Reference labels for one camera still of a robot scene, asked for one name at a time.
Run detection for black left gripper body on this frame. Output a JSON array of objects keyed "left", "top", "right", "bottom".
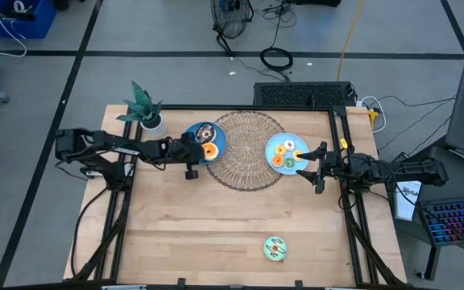
[{"left": 177, "top": 132, "right": 205, "bottom": 181}]

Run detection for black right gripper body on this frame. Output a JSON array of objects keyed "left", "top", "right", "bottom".
[{"left": 315, "top": 140, "right": 344, "bottom": 196}]

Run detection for large white iced donut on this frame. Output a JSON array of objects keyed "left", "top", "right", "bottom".
[{"left": 201, "top": 142, "right": 220, "bottom": 162}]

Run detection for large chocolate donut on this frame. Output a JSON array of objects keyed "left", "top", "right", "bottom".
[{"left": 194, "top": 123, "right": 218, "bottom": 145}]

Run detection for light blue plate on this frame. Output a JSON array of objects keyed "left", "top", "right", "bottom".
[{"left": 264, "top": 132, "right": 311, "bottom": 176}]

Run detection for dark blue plate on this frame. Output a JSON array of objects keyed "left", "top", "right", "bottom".
[{"left": 183, "top": 121, "right": 227, "bottom": 165}]

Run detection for round woven placemat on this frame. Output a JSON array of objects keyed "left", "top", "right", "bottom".
[{"left": 205, "top": 110, "right": 286, "bottom": 192}]

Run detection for black computer case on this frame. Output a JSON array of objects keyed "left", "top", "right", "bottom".
[{"left": 253, "top": 81, "right": 357, "bottom": 109}]

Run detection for green plant in white pot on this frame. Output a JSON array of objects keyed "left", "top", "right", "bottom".
[{"left": 115, "top": 80, "right": 168, "bottom": 138}]

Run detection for white paper sheet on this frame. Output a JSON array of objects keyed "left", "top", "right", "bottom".
[{"left": 392, "top": 180, "right": 421, "bottom": 222}]

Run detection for large mint green donut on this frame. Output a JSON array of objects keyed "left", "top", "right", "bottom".
[{"left": 263, "top": 236, "right": 288, "bottom": 262}]

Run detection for black floor fan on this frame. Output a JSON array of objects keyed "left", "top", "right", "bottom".
[{"left": 209, "top": 0, "right": 255, "bottom": 56}]

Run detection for black desk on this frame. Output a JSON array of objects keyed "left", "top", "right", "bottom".
[{"left": 392, "top": 144, "right": 464, "bottom": 283}]

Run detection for backlit black keyboard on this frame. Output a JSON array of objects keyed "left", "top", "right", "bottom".
[{"left": 419, "top": 195, "right": 464, "bottom": 247}]

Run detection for blue plastic bin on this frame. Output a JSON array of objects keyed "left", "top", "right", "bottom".
[{"left": 0, "top": 0, "right": 58, "bottom": 40}]

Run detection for black aluminium table frame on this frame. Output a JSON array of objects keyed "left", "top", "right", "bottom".
[{"left": 70, "top": 103, "right": 408, "bottom": 290}]

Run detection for white cable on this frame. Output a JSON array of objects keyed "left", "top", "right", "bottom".
[
  {"left": 0, "top": 0, "right": 28, "bottom": 58},
  {"left": 358, "top": 95, "right": 388, "bottom": 134}
]

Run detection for coiled black cable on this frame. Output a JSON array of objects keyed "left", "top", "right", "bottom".
[{"left": 259, "top": 47, "right": 294, "bottom": 73}]

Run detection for yellow cable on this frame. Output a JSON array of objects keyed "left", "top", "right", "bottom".
[{"left": 336, "top": 0, "right": 367, "bottom": 81}]

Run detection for tangled black floor cables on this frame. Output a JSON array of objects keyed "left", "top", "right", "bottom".
[{"left": 254, "top": 0, "right": 298, "bottom": 50}]

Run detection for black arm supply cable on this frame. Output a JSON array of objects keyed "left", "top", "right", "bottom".
[{"left": 70, "top": 187, "right": 111, "bottom": 279}]

